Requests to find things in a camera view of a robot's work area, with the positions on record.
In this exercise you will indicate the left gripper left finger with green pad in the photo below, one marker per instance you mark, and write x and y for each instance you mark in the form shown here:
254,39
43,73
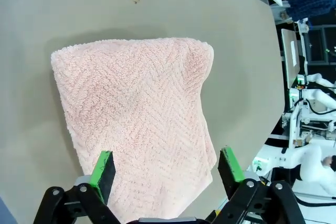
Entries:
71,208

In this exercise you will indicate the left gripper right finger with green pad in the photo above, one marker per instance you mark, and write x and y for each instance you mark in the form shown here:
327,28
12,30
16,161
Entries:
265,205

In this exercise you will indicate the pink terry towel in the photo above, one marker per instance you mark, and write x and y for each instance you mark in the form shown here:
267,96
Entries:
136,108

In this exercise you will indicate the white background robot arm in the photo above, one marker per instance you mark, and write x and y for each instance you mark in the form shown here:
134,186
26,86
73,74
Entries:
321,87

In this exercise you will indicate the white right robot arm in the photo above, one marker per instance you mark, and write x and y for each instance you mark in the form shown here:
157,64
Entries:
307,161

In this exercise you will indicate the dark haired head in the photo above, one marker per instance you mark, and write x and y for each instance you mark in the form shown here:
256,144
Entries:
330,162

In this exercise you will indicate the white flat panel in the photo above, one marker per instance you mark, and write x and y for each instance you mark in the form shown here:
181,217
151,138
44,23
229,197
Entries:
290,56

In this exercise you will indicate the person in blue plaid shirt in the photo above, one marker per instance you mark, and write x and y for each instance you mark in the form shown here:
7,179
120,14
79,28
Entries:
309,5

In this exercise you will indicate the white machine frame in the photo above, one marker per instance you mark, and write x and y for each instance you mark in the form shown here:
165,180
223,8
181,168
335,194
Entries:
296,124

